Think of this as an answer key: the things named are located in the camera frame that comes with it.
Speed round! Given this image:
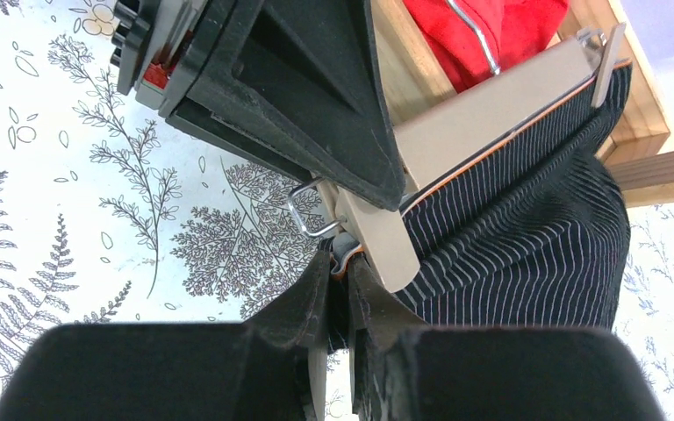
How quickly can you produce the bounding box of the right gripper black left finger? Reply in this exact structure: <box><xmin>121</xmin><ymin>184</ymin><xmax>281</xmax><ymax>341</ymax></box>
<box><xmin>0</xmin><ymin>251</ymin><xmax>330</xmax><ymax>420</ymax></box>

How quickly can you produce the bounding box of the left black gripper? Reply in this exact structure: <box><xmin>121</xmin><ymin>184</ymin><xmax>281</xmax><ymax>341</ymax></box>
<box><xmin>110</xmin><ymin>1</ymin><xmax>405</xmax><ymax>211</ymax></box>

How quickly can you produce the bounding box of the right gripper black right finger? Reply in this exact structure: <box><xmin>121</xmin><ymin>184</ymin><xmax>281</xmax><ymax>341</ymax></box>
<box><xmin>347</xmin><ymin>256</ymin><xmax>663</xmax><ymax>420</ymax></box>

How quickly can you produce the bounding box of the black underwear orange trim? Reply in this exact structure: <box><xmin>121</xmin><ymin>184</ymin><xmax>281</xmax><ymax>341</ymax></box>
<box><xmin>396</xmin><ymin>63</ymin><xmax>633</xmax><ymax>332</ymax></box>

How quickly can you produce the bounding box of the wooden clothes rack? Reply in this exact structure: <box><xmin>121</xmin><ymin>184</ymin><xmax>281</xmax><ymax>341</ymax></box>
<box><xmin>371</xmin><ymin>1</ymin><xmax>674</xmax><ymax>207</ymax></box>

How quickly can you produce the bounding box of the red tank top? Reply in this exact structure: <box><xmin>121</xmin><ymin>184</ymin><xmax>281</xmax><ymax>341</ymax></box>
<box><xmin>404</xmin><ymin>0</ymin><xmax>570</xmax><ymax>93</ymax></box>

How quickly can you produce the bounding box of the floral patterned table mat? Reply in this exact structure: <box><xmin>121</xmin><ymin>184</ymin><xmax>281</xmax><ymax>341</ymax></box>
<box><xmin>0</xmin><ymin>1</ymin><xmax>674</xmax><ymax>420</ymax></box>

